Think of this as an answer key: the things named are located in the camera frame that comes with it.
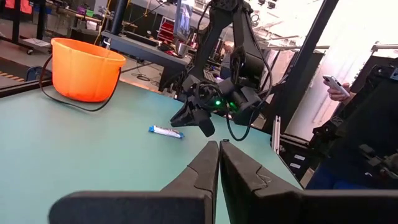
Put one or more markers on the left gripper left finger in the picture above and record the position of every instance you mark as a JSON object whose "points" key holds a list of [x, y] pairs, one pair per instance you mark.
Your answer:
{"points": [[192, 199]]}

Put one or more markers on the smartphone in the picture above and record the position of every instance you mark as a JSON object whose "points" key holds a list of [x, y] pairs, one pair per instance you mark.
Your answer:
{"points": [[335, 84]]}

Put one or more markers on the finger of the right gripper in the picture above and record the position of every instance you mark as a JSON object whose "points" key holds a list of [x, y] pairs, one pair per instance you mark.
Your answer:
{"points": [[183, 118], [205, 124]]}

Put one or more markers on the black aluminium table frame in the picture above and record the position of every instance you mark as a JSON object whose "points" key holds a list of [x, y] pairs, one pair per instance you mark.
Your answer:
{"points": [[311, 37]]}

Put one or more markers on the blue chair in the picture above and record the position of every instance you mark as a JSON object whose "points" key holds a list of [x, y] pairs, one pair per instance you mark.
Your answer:
{"points": [[35, 74]]}

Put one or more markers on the orange red cloth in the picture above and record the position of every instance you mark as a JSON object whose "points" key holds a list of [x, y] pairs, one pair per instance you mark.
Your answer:
{"points": [[18, 6]]}

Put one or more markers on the black hazard-striped floor mat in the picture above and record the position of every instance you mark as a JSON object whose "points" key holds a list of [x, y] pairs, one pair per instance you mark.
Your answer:
{"points": [[12, 67]]}

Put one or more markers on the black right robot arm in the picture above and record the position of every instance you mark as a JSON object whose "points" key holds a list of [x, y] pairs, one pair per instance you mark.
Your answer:
{"points": [[245, 40]]}

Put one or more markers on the orange pumpkin bucket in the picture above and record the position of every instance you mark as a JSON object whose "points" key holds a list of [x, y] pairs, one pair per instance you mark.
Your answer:
{"points": [[87, 74]]}

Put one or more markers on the black drawer cabinet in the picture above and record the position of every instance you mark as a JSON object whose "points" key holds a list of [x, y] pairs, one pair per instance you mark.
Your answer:
{"points": [[295, 155]]}

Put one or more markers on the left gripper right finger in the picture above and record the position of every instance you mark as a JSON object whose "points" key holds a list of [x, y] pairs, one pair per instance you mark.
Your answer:
{"points": [[248, 199]]}

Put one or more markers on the lit computer monitor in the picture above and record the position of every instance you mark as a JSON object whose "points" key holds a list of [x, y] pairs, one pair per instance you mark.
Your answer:
{"points": [[185, 17]]}

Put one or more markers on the person's hand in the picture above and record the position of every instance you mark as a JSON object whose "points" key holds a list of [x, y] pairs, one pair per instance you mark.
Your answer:
{"points": [[337, 95]]}

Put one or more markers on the grey side desk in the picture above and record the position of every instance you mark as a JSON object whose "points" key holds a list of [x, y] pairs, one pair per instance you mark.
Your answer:
{"points": [[140, 51]]}

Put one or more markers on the white blue candy bar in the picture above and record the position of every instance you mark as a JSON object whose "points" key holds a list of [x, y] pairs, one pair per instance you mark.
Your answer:
{"points": [[166, 131]]}

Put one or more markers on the black desk pole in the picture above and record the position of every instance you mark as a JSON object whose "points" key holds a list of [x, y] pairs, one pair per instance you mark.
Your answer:
{"points": [[119, 15]]}

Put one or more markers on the silver metal cup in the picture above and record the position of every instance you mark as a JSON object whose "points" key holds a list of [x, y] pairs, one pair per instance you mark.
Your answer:
{"points": [[182, 49]]}

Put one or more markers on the white aluminium bracket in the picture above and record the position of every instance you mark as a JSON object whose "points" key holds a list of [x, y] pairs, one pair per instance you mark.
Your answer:
{"points": [[276, 133]]}

